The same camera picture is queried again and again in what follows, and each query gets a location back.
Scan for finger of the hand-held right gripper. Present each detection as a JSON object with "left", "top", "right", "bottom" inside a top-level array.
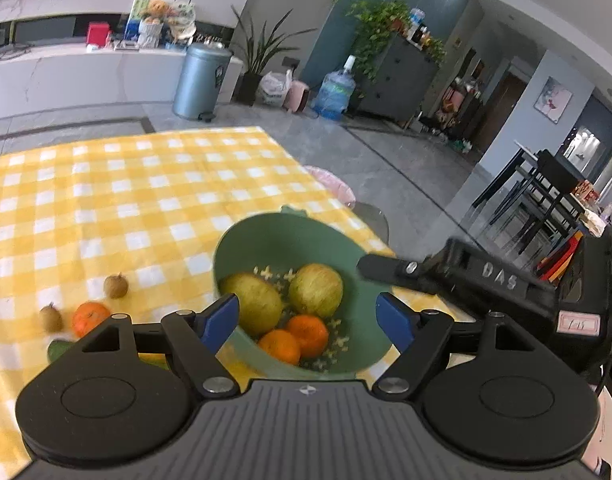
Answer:
[{"left": 357, "top": 253, "right": 439, "bottom": 297}]

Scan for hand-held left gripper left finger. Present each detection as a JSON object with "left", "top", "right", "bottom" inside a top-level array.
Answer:
[{"left": 73, "top": 294, "right": 240, "bottom": 401}]

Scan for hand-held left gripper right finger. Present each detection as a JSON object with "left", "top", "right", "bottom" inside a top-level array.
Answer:
[{"left": 372, "top": 292, "right": 535, "bottom": 403}]

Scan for green pear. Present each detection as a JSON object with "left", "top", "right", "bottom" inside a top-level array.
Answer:
[
  {"left": 219, "top": 273, "right": 283, "bottom": 338},
  {"left": 288, "top": 263, "right": 345, "bottom": 319}
]

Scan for orange mandarin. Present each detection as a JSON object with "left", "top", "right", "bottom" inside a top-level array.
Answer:
[
  {"left": 71, "top": 301, "right": 112, "bottom": 338},
  {"left": 285, "top": 314, "right": 330, "bottom": 359},
  {"left": 258, "top": 329, "right": 301, "bottom": 366}
]

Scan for green colander bowl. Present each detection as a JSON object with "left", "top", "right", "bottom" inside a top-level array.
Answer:
[{"left": 212, "top": 205, "right": 404, "bottom": 380}]

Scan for small brown longan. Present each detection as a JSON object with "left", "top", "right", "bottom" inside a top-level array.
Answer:
[
  {"left": 103, "top": 273, "right": 130, "bottom": 300},
  {"left": 39, "top": 303, "right": 64, "bottom": 333}
]

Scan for stack of colourful stools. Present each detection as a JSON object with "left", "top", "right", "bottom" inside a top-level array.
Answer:
[{"left": 538, "top": 230, "right": 584, "bottom": 286}]

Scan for round grey stool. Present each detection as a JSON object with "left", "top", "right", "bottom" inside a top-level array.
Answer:
[{"left": 353, "top": 201, "right": 389, "bottom": 247}]

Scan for red patterned box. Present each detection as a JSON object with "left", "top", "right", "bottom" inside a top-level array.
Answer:
[{"left": 573, "top": 180, "right": 601, "bottom": 204}]

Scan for pink ruffled cushion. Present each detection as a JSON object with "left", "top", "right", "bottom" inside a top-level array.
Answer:
[{"left": 303, "top": 165, "right": 355, "bottom": 206}]

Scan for yellow checked tablecloth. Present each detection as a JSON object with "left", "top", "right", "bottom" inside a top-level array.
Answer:
[{"left": 0, "top": 126, "right": 486, "bottom": 480}]

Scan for green cucumber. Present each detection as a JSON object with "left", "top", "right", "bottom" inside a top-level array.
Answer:
[{"left": 47, "top": 338, "right": 171, "bottom": 372}]

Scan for cluttered dark rack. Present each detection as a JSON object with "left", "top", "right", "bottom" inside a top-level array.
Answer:
[{"left": 421, "top": 77, "right": 486, "bottom": 153}]

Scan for blue water jug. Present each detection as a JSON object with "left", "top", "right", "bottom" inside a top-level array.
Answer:
[{"left": 313, "top": 55, "right": 359, "bottom": 121}]

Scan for dark grey dresser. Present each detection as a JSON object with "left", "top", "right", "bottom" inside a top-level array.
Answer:
[{"left": 356, "top": 32, "right": 439, "bottom": 123}]

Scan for pink heater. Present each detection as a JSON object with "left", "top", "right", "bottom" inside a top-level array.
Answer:
[{"left": 285, "top": 80, "right": 311, "bottom": 112}]

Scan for white plastic bag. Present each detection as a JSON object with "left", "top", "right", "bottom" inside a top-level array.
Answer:
[{"left": 260, "top": 70, "right": 293, "bottom": 107}]

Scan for long-leaf potted plant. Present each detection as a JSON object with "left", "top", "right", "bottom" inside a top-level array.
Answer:
[{"left": 231, "top": 5, "right": 317, "bottom": 107}]

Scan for grey-blue trash can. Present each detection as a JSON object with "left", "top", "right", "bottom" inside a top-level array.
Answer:
[{"left": 172, "top": 42, "right": 233, "bottom": 122}]

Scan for bottles on dresser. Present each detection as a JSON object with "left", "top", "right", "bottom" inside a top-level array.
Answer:
[{"left": 406, "top": 7, "right": 434, "bottom": 46}]

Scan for trailing pothos plant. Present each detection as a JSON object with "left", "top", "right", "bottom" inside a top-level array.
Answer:
[{"left": 346, "top": 0, "right": 411, "bottom": 81}]

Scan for white marble television console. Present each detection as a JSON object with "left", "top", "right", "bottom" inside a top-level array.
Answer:
[{"left": 0, "top": 10, "right": 244, "bottom": 121}]

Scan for white wrapped ornament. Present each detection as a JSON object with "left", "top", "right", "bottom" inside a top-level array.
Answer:
[{"left": 168, "top": 2, "right": 197, "bottom": 43}]

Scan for teddy bear bouquet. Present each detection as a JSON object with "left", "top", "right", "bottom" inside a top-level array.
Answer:
[{"left": 128, "top": 0, "right": 171, "bottom": 49}]

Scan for flower wall picture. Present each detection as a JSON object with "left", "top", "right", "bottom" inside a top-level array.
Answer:
[{"left": 534, "top": 76, "right": 573, "bottom": 124}]

